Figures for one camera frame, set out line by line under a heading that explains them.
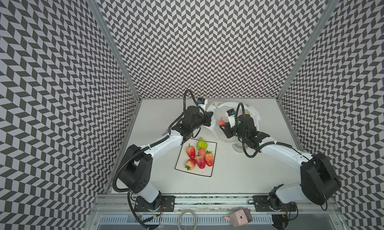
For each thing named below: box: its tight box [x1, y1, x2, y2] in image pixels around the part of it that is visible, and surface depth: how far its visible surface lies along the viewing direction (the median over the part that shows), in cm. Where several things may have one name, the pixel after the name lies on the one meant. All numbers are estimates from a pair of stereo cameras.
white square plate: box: [174, 138, 200, 175], surface depth 87 cm
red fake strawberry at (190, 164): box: [184, 158, 196, 171], surface depth 83 cm
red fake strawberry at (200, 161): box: [195, 152, 206, 169], surface depth 84 cm
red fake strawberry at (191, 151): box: [186, 143, 196, 159], surface depth 88 cm
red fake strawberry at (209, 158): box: [204, 150, 214, 167], surface depth 85 cm
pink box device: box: [223, 208, 253, 228], surface depth 66 cm
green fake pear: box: [196, 137, 208, 150], surface depth 89 cm
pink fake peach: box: [198, 148, 206, 156], surface depth 87 cm
